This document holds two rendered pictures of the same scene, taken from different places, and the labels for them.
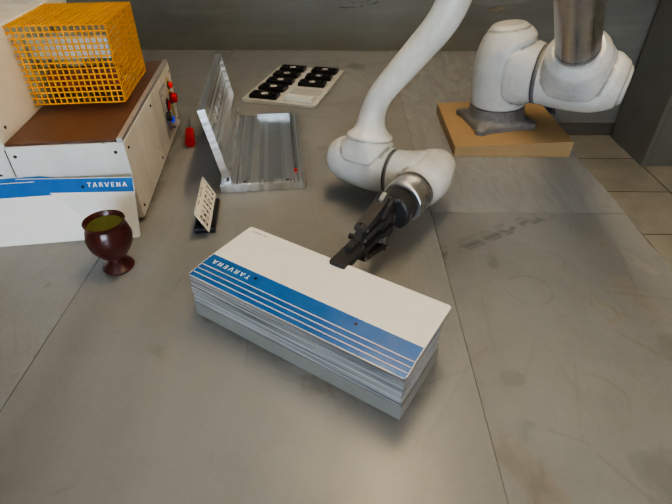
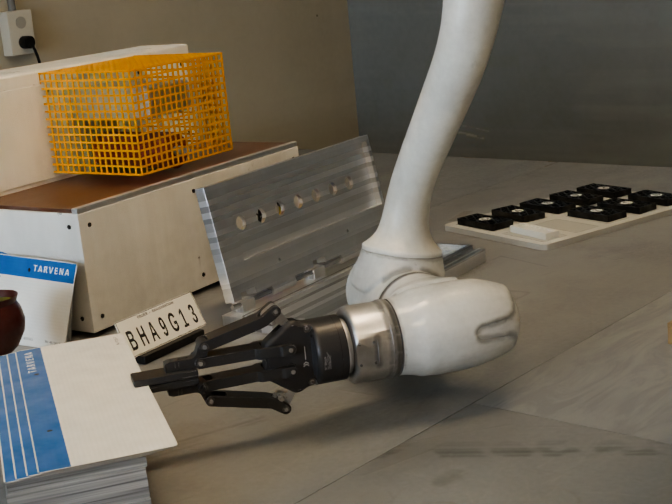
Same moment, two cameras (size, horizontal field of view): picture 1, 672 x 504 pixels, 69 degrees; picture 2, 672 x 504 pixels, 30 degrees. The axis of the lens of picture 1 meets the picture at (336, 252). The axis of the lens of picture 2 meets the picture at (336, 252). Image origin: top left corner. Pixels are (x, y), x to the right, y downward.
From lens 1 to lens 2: 1.05 m
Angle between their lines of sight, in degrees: 44
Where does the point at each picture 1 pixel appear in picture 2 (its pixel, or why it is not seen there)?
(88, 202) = (28, 292)
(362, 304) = (89, 418)
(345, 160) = (351, 284)
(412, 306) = (135, 433)
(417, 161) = (413, 287)
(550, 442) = not seen: outside the picture
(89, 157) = (44, 231)
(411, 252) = (346, 439)
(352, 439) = not seen: outside the picture
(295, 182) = not seen: hidden behind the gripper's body
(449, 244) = (421, 444)
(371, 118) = (389, 215)
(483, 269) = (413, 482)
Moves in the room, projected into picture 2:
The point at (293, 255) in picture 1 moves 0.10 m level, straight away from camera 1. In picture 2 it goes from (110, 365) to (168, 338)
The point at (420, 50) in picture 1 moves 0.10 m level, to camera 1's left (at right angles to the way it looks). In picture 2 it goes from (426, 101) to (359, 100)
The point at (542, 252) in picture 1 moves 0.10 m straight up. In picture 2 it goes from (557, 489) to (552, 393)
